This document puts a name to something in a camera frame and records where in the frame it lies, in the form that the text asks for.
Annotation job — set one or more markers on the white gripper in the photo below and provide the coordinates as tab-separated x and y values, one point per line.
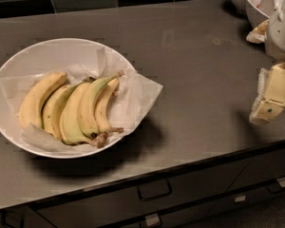
282	32

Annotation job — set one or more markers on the leftmost yellow banana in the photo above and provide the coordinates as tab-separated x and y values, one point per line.
31	107

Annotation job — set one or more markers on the dark drawer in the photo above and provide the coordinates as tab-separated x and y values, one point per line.
263	167
168	199
189	212

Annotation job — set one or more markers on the dark lower drawer front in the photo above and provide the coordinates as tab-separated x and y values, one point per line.
189	212

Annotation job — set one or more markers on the greenish yellow banana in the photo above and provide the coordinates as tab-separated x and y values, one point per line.
86	109

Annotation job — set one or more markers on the rightmost small yellow banana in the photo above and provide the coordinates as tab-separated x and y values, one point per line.
102	121

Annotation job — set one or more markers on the right dark drawer front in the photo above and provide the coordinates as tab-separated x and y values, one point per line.
263	167

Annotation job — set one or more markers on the dark upper drawer front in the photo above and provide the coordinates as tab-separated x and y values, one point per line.
168	199

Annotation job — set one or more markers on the black drawer handle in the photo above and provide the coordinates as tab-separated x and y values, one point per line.
154	190

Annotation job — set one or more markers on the white paper liner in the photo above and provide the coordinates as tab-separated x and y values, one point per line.
133	95

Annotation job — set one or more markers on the large white bowl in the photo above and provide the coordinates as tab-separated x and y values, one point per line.
50	54

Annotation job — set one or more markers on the white bowl at back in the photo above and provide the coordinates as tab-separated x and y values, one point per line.
258	11

